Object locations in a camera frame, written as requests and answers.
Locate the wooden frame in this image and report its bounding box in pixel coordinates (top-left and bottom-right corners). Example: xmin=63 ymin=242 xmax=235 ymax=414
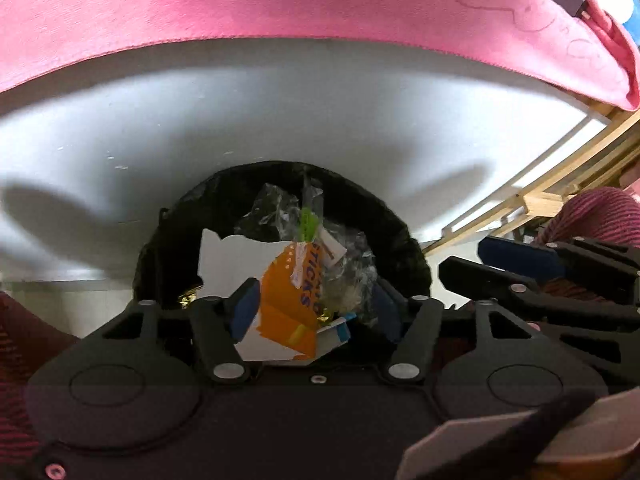
xmin=422 ymin=107 xmax=640 ymax=256

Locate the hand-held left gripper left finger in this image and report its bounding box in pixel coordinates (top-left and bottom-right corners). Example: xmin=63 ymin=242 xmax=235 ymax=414
xmin=82 ymin=277 xmax=262 ymax=385

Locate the white desk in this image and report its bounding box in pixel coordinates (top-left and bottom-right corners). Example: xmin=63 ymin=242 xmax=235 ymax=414
xmin=0 ymin=35 xmax=617 ymax=287

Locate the clear plastic wrapper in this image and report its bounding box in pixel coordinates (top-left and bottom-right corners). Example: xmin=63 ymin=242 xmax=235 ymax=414
xmin=239 ymin=169 xmax=379 ymax=322

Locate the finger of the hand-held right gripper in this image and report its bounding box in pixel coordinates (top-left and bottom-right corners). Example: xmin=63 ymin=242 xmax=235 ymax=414
xmin=477 ymin=236 xmax=640 ymax=291
xmin=439 ymin=256 xmax=640 ymax=386

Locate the blurred grey object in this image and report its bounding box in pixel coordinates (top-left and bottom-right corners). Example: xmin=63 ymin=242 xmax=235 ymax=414
xmin=395 ymin=389 xmax=640 ymax=480

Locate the orange white cardboard piece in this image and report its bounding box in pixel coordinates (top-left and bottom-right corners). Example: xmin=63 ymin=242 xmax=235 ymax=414
xmin=196 ymin=228 xmax=351 ymax=364

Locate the green wrapper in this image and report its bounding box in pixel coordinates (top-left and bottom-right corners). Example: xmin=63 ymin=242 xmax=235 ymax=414
xmin=299 ymin=204 xmax=322 ymax=245

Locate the pink blanket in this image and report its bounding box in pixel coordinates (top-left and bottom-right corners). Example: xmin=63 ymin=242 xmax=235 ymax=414
xmin=0 ymin=0 xmax=640 ymax=111

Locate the small white wrapper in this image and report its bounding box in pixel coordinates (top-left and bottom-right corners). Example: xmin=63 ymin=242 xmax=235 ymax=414
xmin=319 ymin=229 xmax=349 ymax=264

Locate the gold yellow wrapper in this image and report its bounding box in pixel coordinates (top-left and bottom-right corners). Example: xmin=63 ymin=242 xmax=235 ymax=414
xmin=176 ymin=282 xmax=202 ymax=310

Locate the person's maroon striped clothing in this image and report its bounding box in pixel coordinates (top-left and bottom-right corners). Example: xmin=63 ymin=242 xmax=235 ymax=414
xmin=0 ymin=289 xmax=82 ymax=462

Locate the black-lined trash bin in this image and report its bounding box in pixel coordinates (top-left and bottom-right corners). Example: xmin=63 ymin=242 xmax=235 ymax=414
xmin=134 ymin=160 xmax=434 ymax=347

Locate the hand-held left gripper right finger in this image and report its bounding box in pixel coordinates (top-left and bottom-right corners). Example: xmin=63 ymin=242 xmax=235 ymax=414
xmin=374 ymin=280 xmax=551 ymax=385

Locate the person's right forearm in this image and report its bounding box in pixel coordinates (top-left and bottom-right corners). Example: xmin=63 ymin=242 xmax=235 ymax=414
xmin=532 ymin=186 xmax=640 ymax=261

